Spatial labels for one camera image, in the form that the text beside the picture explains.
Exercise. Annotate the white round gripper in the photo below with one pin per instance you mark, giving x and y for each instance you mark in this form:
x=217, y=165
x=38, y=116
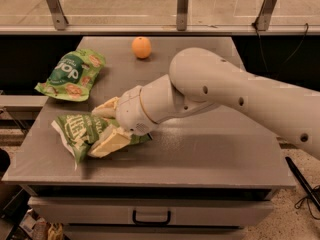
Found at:
x=131, y=110

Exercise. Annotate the green jalapeno chip bag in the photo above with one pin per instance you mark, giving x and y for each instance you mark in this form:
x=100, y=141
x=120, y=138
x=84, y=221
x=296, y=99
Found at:
x=79, y=132

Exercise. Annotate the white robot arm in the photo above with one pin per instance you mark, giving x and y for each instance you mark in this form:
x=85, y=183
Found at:
x=198, y=79

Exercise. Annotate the green pop chip bag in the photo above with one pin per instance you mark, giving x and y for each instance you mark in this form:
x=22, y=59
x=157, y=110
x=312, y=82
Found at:
x=74, y=75

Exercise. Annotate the orange fruit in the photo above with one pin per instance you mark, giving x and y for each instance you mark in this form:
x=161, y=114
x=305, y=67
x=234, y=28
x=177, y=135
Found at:
x=141, y=47

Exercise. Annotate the snack packages under table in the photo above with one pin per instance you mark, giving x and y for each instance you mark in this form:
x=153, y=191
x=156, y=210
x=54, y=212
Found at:
x=38, y=228

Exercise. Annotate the grey drawer with black handle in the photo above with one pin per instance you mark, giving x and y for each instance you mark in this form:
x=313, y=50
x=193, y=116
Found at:
x=162, y=212

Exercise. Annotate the middle metal rail bracket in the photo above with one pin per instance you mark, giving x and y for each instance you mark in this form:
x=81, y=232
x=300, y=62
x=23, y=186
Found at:
x=182, y=14

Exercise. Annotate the metal rail bracket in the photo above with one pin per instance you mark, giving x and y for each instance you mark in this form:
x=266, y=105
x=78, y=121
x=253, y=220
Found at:
x=59, y=19
x=182, y=14
x=263, y=19

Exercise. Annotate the left metal rail bracket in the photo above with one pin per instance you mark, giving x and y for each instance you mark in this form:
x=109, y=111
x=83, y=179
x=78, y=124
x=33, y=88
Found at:
x=59, y=19

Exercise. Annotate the right metal rail bracket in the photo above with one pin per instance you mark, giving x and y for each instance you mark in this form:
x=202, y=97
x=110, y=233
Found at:
x=263, y=19

